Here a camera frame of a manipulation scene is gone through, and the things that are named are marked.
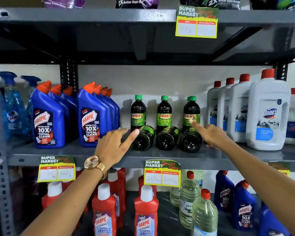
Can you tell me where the gold wristwatch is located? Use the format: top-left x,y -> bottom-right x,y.
84,155 -> 108,179

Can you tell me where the person's left hand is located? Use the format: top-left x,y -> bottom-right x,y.
94,128 -> 140,170

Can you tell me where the clear red-capped liquid bottle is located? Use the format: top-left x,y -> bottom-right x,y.
179,171 -> 201,230
191,189 -> 219,236

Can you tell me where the person's right hand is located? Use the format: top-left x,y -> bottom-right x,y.
189,119 -> 228,149

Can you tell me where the dark purple refill pouch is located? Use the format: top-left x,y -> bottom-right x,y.
115,0 -> 161,9

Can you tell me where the black green refill pouch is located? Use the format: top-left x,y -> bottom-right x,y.
202,0 -> 241,10

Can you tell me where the person's left forearm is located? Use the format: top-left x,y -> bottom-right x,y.
21,167 -> 107,236

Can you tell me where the blue green refill pouch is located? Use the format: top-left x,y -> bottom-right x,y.
276,0 -> 295,10

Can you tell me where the group of dark green-capped bottles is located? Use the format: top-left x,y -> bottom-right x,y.
130,94 -> 203,153

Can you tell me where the group of red white-capped bottles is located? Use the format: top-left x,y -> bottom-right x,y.
41,167 -> 159,236

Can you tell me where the green yellow price tag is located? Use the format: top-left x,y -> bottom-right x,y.
144,160 -> 181,187
37,155 -> 76,183
175,5 -> 219,39
268,162 -> 291,177

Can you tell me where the row of white red-capped bottles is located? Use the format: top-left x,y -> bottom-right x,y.
206,69 -> 295,151

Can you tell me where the person's right forearm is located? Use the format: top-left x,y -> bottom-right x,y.
221,142 -> 295,236

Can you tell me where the blue toilet cleaner bottle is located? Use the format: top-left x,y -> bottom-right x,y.
259,201 -> 292,236
214,170 -> 235,213
232,180 -> 258,231

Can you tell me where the group of blue orange-capped bottles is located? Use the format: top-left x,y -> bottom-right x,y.
30,80 -> 120,149

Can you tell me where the blue glass cleaner spray bottle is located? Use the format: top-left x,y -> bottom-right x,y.
0,71 -> 28,136
21,76 -> 42,121

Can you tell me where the grey metal shelf rack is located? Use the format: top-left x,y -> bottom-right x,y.
0,7 -> 295,236

